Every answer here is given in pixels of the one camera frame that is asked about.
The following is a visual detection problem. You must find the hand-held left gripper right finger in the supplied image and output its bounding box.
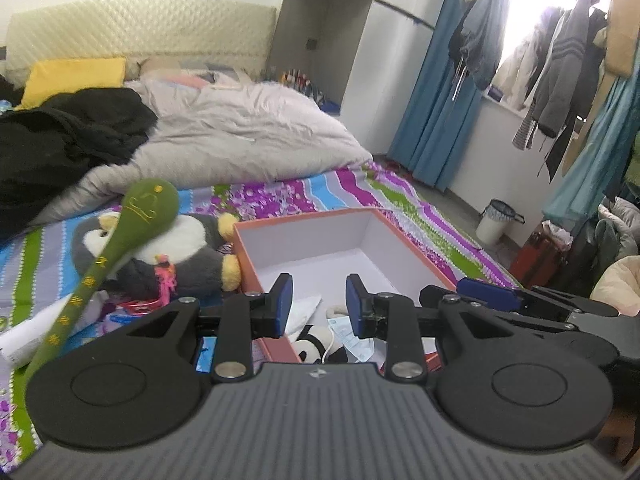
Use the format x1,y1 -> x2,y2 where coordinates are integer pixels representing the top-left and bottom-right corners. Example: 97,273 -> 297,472
345,274 -> 521,382

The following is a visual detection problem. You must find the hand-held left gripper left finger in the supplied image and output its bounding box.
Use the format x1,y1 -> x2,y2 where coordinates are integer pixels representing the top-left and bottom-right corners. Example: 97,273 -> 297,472
117,274 -> 294,382

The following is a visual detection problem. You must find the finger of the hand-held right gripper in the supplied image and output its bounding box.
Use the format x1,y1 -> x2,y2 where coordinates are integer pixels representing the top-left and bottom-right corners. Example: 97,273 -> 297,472
456,276 -> 621,318
419,285 -> 620,368

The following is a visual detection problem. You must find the panda plush toy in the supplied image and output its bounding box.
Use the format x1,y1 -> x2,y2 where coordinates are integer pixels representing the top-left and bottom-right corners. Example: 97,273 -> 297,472
292,324 -> 348,365

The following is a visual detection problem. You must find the orange cardboard box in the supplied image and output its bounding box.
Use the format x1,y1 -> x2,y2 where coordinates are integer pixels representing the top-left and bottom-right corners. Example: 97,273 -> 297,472
232,207 -> 458,366

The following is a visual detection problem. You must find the white printed paper packet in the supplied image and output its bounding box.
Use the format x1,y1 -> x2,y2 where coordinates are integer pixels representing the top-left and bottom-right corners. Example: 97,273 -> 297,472
287,294 -> 323,333

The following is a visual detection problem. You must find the light blue face mask packet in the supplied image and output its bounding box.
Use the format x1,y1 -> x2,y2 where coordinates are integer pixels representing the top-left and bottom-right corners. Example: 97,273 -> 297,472
327,314 -> 376,362

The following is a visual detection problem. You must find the pale pink cushion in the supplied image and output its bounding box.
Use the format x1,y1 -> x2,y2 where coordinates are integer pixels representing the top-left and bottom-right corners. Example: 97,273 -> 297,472
590,255 -> 640,317

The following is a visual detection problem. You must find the red suitcase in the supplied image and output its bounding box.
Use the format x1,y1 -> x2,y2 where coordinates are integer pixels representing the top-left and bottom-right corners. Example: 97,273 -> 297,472
510,220 -> 573,288

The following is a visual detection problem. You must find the white trash bin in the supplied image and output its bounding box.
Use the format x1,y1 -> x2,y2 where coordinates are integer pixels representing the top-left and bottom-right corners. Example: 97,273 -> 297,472
475,199 -> 526,247

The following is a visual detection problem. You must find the grey penguin plush toy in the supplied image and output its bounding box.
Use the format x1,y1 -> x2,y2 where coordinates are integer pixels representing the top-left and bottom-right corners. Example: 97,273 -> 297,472
70,210 -> 243,301

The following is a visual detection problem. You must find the grey puffer jacket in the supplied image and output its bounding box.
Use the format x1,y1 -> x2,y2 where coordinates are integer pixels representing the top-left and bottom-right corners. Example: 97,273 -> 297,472
575,197 -> 640,281

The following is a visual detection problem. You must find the striped floral bedsheet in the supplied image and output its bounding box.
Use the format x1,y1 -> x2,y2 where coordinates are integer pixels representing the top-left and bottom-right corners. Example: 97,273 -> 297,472
0,157 -> 521,461

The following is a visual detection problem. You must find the green snake plush toy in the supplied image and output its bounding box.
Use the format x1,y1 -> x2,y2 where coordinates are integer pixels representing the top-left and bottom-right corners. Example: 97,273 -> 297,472
22,177 -> 181,386

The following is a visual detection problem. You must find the teal hanging garment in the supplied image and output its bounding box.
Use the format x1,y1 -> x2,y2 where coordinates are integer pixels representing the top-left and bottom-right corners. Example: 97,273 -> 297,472
542,72 -> 640,223

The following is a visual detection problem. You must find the grey quilt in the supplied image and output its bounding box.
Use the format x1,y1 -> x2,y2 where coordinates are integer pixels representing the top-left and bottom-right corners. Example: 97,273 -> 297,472
30,77 -> 373,226

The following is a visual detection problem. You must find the blue curtain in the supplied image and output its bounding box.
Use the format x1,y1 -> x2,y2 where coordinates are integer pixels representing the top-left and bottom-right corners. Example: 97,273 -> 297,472
387,0 -> 506,193

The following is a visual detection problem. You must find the cream hanging coat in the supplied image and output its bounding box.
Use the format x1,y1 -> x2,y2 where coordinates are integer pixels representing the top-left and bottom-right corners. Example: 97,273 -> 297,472
492,35 -> 548,111

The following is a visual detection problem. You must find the row of cosmetic bottles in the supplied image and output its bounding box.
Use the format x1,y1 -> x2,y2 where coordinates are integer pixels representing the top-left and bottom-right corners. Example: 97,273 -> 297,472
280,67 -> 321,93

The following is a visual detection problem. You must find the black hanging coat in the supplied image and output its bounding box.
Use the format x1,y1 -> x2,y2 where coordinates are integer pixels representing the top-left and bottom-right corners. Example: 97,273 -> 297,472
542,7 -> 613,183

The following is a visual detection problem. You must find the pink pillow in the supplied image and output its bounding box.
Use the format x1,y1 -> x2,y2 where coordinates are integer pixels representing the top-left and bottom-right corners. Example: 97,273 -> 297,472
160,71 -> 221,90

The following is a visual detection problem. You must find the grey sweater with striped hem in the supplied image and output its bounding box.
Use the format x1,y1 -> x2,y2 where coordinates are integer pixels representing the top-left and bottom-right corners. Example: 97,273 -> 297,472
512,5 -> 608,151

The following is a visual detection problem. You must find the white wardrobe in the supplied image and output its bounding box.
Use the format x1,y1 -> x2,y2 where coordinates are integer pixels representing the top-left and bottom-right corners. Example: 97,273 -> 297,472
272,0 -> 453,158

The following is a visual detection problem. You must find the white rolled cloth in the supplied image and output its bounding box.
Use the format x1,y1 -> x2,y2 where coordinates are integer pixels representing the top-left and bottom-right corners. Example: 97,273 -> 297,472
0,305 -> 88,368

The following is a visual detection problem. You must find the black clothing pile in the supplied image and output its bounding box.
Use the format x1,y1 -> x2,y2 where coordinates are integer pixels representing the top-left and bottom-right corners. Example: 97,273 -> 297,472
0,74 -> 158,238

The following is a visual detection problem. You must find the tan hanging garment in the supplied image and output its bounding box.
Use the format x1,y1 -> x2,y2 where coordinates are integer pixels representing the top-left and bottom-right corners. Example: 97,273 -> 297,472
602,0 -> 640,77

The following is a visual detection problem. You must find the cream padded headboard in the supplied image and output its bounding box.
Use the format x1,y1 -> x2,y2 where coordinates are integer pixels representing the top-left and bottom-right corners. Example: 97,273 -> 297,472
6,0 -> 278,91

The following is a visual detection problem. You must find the yellow pillow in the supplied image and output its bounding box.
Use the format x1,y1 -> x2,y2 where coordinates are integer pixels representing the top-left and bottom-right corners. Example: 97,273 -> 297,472
15,57 -> 128,111

